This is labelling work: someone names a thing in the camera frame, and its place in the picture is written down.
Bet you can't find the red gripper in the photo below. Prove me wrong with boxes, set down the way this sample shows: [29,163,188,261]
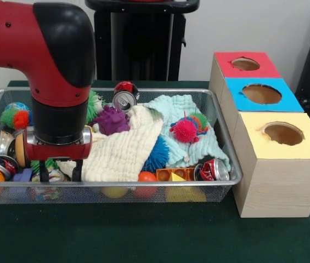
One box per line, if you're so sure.
[22,125,93,182]

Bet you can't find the colourful patterned cloth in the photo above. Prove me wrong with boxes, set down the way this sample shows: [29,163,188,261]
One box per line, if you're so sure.
[31,167,72,183]

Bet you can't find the wooden box three holes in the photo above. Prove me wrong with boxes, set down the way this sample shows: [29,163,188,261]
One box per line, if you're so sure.
[208,51,310,219]

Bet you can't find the plain green puffer ball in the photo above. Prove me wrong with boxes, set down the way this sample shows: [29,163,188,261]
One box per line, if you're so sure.
[30,159,59,173]

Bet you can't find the wooden toy burger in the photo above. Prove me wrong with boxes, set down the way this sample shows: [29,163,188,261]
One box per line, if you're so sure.
[14,133,26,168]

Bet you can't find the cream waffle cloth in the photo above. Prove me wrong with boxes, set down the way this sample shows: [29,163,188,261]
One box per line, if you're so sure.
[57,105,164,183]

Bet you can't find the purple spiky rubber toy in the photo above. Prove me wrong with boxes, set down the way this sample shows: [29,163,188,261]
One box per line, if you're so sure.
[92,105,131,135]

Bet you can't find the green puffer toy white face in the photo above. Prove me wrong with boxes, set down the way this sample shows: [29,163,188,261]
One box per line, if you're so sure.
[86,90,106,124]

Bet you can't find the multicoloured fuzzy caterpillar toy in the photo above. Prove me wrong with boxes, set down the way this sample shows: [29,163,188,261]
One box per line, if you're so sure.
[0,107,33,130]

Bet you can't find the uncrushed red soda can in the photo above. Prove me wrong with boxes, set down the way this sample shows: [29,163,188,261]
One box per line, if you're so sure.
[112,81,140,113]

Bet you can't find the pink spiky rubber toy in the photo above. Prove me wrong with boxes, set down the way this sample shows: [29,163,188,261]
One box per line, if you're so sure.
[170,111,210,144]

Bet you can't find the mint waffle cloth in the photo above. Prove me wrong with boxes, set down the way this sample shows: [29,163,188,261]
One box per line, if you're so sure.
[143,94,231,169]

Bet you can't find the crushed red soda can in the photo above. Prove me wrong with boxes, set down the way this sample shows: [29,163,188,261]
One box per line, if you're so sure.
[193,158,230,182]

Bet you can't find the silver wire mesh bin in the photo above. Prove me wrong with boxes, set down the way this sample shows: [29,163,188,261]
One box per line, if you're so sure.
[0,87,243,205]

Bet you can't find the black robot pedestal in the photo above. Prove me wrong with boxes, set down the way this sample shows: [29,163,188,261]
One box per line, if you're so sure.
[88,0,201,82]

